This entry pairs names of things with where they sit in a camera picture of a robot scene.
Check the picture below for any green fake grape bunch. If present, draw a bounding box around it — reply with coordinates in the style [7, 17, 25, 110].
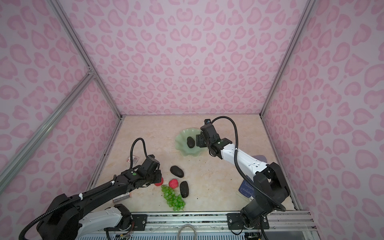
[161, 185, 185, 212]

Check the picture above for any grey cable loop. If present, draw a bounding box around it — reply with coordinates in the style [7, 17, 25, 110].
[176, 223, 198, 240]

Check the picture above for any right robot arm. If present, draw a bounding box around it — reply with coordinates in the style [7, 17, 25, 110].
[196, 119, 291, 230]

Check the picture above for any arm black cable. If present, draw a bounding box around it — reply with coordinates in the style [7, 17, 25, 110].
[209, 115, 287, 212]
[128, 137, 150, 170]

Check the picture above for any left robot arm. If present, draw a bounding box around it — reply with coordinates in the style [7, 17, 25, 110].
[19, 155, 162, 240]

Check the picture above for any red fake apple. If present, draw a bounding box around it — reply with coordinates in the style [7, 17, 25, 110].
[155, 177, 164, 187]

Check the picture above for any blue card packet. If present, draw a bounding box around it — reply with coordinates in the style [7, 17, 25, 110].
[238, 180, 255, 200]

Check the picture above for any small colourful box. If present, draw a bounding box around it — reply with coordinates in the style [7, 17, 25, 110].
[113, 193, 131, 203]

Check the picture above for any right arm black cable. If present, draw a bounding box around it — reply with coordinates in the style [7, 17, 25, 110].
[209, 115, 287, 212]

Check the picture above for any dark avocado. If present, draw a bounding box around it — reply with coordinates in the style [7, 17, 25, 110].
[170, 166, 185, 178]
[187, 137, 196, 149]
[180, 181, 190, 199]

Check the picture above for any diagonal aluminium frame bar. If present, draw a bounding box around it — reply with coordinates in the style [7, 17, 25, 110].
[1, 71, 95, 193]

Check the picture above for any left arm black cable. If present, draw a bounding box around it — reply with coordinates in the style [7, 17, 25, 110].
[128, 137, 150, 170]

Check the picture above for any green wavy fruit bowl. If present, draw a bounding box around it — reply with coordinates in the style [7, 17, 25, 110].
[175, 128, 208, 157]

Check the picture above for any pink fake strawberry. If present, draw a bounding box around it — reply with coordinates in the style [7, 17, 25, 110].
[169, 179, 179, 189]

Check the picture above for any aluminium front rail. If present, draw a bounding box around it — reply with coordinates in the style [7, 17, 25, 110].
[74, 210, 319, 239]

